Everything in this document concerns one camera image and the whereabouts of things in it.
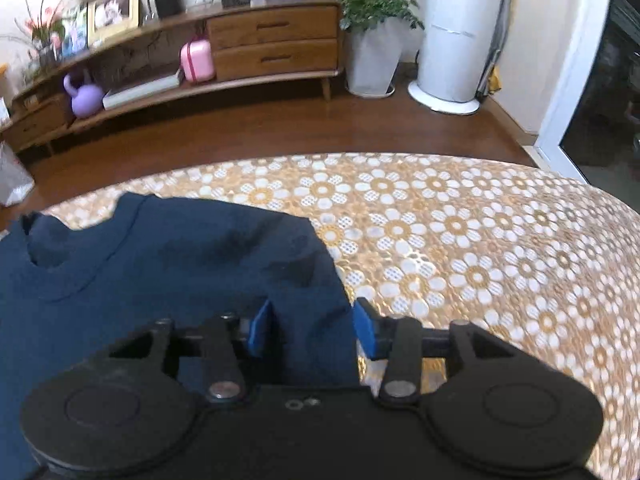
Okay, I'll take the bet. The navy blue t-shirt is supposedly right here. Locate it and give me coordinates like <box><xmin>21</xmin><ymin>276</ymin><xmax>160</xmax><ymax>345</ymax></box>
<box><xmin>1</xmin><ymin>193</ymin><xmax>359</xmax><ymax>479</ymax></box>

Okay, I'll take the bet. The floral lace table cover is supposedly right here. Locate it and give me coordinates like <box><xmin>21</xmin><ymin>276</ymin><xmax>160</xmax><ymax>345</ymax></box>
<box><xmin>51</xmin><ymin>153</ymin><xmax>639</xmax><ymax>479</ymax></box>

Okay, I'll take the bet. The white flat device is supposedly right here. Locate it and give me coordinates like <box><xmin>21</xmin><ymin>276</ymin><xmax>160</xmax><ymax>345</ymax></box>
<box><xmin>102</xmin><ymin>70</ymin><xmax>183</xmax><ymax>110</ymax></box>

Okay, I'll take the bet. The pink case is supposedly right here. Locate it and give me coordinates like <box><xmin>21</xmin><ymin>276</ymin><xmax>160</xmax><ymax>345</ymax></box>
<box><xmin>180</xmin><ymin>39</ymin><xmax>216</xmax><ymax>84</ymax></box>

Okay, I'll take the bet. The white shopping bag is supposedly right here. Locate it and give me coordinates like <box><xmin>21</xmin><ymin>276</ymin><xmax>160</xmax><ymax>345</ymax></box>
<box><xmin>0</xmin><ymin>141</ymin><xmax>35</xmax><ymax>207</ymax></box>

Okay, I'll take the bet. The purple kettlebell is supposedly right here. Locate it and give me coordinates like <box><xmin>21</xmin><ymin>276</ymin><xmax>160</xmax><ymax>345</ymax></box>
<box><xmin>63</xmin><ymin>70</ymin><xmax>105</xmax><ymax>119</ymax></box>

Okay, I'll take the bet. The wooden tv cabinet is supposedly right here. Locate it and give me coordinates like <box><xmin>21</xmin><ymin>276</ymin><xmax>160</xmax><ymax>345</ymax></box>
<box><xmin>1</xmin><ymin>0</ymin><xmax>343</xmax><ymax>153</ymax></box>

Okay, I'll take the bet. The potted green plant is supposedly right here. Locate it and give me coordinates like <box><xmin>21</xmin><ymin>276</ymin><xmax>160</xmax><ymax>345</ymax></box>
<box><xmin>338</xmin><ymin>0</ymin><xmax>424</xmax><ymax>100</ymax></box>

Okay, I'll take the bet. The white tower air conditioner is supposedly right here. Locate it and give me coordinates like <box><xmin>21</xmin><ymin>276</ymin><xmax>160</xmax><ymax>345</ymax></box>
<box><xmin>408</xmin><ymin>0</ymin><xmax>510</xmax><ymax>116</ymax></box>

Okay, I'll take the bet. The framed photo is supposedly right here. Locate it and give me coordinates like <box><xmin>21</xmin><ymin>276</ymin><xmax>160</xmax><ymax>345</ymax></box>
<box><xmin>88</xmin><ymin>0</ymin><xmax>140</xmax><ymax>47</ymax></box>

